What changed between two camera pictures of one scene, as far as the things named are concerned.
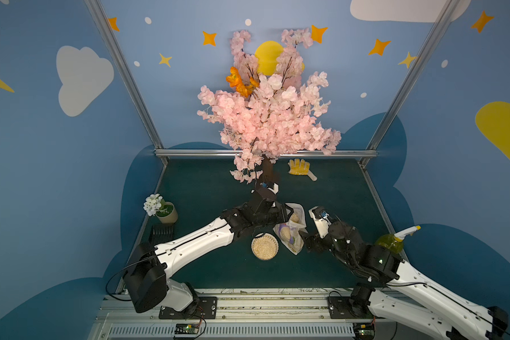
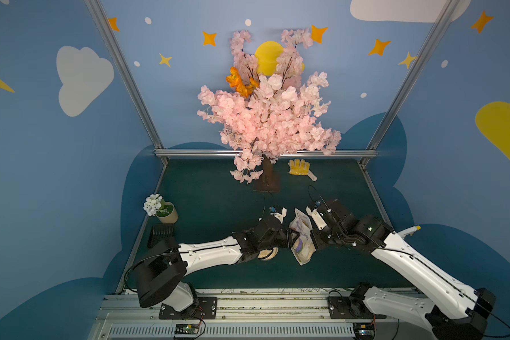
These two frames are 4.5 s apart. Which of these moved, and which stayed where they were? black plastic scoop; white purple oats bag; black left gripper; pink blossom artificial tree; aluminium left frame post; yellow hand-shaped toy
Moved: white purple oats bag; black left gripper
Stayed: pink blossom artificial tree; aluminium left frame post; black plastic scoop; yellow hand-shaped toy
